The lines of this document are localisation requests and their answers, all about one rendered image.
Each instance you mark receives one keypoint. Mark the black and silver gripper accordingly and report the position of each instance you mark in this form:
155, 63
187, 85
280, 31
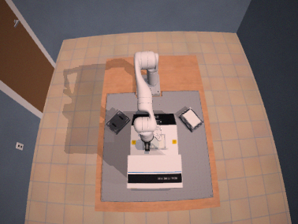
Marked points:
146, 145

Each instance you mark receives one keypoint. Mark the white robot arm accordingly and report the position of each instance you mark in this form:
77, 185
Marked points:
146, 126

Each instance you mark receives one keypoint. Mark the black rectangular frame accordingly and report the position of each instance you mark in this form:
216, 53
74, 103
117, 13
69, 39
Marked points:
187, 124

